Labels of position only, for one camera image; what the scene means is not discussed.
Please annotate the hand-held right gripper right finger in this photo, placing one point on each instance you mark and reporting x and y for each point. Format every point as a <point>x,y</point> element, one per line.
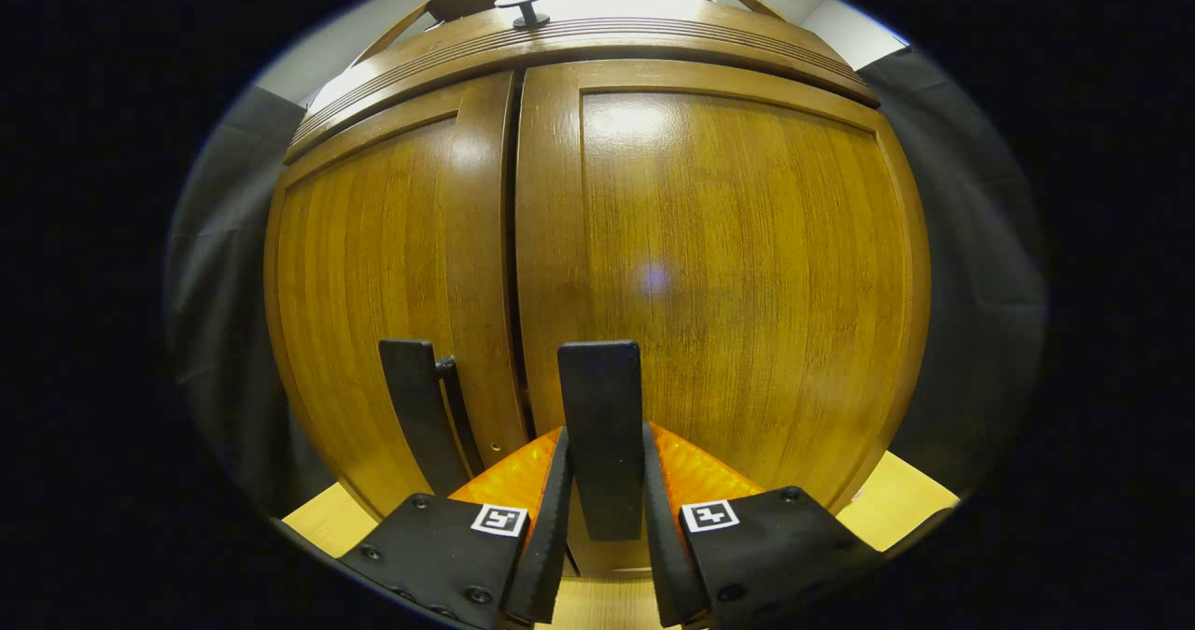
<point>667,555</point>

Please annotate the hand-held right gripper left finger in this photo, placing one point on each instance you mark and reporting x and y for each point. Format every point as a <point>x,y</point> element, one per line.
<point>551,537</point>

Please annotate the wooden cabinet door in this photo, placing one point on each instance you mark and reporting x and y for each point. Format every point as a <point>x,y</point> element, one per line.
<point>373,285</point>
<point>747,285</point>

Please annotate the wooden cabinet drawer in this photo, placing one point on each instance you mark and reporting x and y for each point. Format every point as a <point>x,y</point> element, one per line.
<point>607,37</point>

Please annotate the black backdrop cloth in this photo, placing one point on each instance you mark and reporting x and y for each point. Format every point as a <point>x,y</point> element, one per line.
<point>980,285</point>

